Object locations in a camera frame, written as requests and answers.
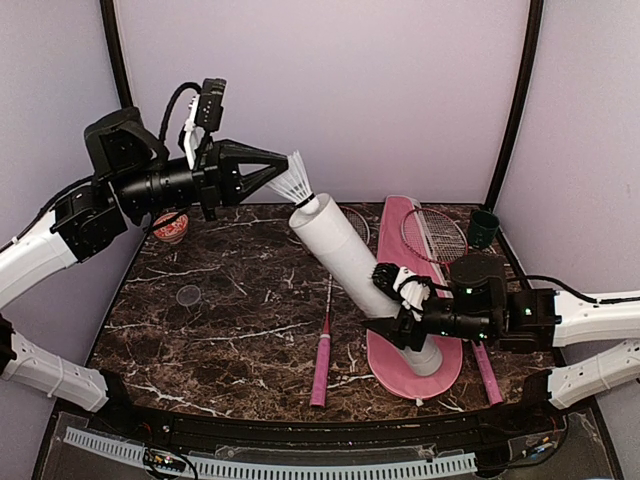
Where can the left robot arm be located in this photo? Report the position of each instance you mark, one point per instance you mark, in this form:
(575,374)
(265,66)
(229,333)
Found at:
(133,177)

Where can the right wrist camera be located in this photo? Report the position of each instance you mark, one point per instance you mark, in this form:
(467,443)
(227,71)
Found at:
(413,290)

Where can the white shuttlecock tube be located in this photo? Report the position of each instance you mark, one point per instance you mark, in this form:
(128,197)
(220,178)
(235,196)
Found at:
(334,241)

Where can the right black frame post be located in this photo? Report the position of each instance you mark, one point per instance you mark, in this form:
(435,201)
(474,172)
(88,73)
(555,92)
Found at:
(530,43)

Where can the red patterned bowl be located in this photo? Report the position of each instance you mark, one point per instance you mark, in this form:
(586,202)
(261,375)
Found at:
(173,232)

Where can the pink badminton racket left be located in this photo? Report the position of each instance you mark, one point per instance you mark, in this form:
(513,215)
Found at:
(319,388)

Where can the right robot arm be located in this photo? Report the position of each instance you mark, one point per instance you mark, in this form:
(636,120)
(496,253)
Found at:
(477,306)

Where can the left black frame post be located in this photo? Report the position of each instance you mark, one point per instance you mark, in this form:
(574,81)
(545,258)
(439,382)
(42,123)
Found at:
(115,52)

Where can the dark green cup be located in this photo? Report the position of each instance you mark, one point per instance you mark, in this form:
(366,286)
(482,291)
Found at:
(482,229)

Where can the white slotted cable duct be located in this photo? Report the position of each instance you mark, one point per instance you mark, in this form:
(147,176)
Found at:
(244,463)

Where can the white shuttlecock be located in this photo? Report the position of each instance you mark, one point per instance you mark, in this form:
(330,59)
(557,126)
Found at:
(294,186)

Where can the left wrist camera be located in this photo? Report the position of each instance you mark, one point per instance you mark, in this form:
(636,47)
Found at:
(205,114)

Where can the pink badminton racket right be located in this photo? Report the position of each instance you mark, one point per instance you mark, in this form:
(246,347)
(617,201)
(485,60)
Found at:
(436,238)

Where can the pink racket cover bag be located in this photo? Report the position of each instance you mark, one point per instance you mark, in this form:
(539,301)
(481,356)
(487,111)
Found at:
(400,235)

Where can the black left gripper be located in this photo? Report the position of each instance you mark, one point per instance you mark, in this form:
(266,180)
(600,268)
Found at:
(217,173)

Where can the clear plastic tube lid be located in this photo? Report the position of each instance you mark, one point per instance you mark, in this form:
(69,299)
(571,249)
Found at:
(188,295)

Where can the pink badminton racket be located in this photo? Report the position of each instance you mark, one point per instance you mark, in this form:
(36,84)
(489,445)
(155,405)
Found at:
(436,238)
(319,388)

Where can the black frame post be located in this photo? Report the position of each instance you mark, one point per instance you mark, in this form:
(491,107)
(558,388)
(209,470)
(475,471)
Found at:
(115,52)
(530,43)

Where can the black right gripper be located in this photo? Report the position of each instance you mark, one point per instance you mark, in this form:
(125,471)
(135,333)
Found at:
(394,329)

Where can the black front rail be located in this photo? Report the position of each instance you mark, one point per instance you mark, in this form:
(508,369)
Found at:
(440,421)

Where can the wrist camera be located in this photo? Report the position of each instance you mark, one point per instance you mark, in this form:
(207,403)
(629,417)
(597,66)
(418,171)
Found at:
(413,290)
(205,114)

